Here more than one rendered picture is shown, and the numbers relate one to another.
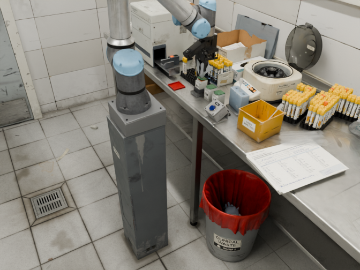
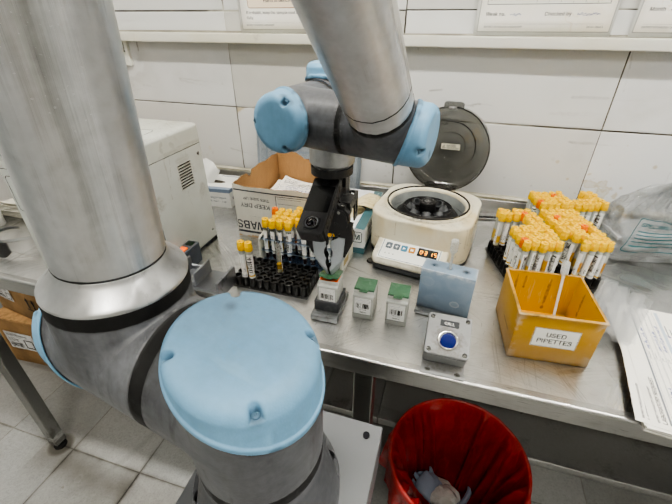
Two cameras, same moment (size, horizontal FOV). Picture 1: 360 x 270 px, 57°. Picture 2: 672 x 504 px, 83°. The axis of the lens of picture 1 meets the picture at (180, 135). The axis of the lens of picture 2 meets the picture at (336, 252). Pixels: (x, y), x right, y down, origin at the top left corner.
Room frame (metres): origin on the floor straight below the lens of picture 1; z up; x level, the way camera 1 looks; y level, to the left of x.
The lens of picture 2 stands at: (1.02, 0.29, 1.38)
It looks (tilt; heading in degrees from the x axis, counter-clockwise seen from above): 32 degrees down; 318
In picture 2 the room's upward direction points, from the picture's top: straight up
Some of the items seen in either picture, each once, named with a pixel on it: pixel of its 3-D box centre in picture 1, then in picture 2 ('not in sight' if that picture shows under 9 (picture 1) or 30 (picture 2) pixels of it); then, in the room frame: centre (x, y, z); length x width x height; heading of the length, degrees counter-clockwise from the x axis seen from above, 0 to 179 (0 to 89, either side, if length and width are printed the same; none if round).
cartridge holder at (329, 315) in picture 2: (200, 90); (330, 300); (1.47, -0.10, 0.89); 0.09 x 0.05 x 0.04; 121
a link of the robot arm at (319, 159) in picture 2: (205, 30); (330, 152); (1.48, -0.11, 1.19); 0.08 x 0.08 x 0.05
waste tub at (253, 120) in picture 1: (260, 120); (544, 315); (1.15, -0.33, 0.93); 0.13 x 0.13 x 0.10; 36
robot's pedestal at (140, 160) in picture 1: (141, 188); not in sight; (1.23, 0.20, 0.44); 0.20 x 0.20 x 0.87; 31
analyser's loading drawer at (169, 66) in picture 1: (165, 63); (184, 272); (1.73, 0.08, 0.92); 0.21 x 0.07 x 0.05; 31
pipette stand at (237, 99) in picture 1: (238, 100); (446, 289); (1.32, -0.27, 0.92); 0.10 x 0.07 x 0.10; 23
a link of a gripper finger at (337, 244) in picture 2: (207, 69); (340, 249); (1.47, -0.13, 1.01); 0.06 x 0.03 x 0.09; 121
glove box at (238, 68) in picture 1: (250, 68); (359, 214); (1.67, -0.38, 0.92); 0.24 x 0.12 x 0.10; 121
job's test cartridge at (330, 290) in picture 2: (201, 84); (330, 289); (1.47, -0.10, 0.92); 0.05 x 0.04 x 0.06; 121
